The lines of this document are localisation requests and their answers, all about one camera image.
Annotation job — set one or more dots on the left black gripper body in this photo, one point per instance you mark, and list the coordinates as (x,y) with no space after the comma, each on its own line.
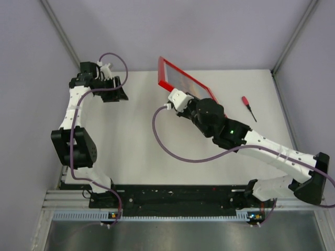
(107,95)

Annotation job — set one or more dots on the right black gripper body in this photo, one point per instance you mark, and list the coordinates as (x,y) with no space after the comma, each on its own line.
(190,111)

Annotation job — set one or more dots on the red picture frame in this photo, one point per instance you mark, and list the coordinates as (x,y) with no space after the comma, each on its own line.
(163,78)

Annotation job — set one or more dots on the red handled screwdriver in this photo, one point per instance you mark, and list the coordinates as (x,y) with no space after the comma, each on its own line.
(246,103)

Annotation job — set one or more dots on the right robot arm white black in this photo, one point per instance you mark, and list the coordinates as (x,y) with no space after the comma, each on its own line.
(304,177)

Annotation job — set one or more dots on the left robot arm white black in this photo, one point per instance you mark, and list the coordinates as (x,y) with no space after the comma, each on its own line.
(72,142)

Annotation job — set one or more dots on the sunset photo print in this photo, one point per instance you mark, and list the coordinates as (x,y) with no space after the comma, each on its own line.
(184,83)

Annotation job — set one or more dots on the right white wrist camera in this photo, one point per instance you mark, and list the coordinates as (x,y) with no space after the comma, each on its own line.
(178,100)

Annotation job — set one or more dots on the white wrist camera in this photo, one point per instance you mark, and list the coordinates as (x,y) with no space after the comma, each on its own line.
(178,100)
(105,71)

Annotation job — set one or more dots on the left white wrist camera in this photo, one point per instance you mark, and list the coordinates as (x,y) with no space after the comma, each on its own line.
(105,71)

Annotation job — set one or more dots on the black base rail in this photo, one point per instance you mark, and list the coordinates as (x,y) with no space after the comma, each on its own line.
(172,200)

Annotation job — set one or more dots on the left corner aluminium post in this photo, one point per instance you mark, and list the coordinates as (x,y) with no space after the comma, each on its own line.
(64,38)

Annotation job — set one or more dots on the corner aluminium post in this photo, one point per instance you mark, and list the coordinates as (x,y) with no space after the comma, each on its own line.
(64,38)
(299,28)

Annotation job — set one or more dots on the grey slotted cable duct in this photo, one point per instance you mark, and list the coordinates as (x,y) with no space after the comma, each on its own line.
(111,216)

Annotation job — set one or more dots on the right corner aluminium post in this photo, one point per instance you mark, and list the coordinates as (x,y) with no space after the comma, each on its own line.
(299,28)

